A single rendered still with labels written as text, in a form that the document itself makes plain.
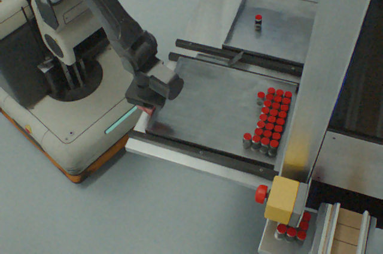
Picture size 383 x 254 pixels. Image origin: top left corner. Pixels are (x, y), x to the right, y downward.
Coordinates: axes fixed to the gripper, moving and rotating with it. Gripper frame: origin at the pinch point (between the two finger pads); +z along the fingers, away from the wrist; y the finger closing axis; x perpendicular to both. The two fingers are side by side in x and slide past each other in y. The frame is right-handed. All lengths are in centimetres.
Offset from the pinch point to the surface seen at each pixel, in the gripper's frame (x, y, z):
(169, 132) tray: -3.0, 6.2, 2.2
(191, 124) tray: 1.1, 10.9, 2.2
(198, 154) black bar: -7.8, 16.0, 0.4
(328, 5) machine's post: -12, 37, -59
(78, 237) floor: -16, -38, 91
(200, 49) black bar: 26.0, 4.6, 0.9
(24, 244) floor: -27, -59, 91
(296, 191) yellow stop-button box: -16.7, 40.9, -13.0
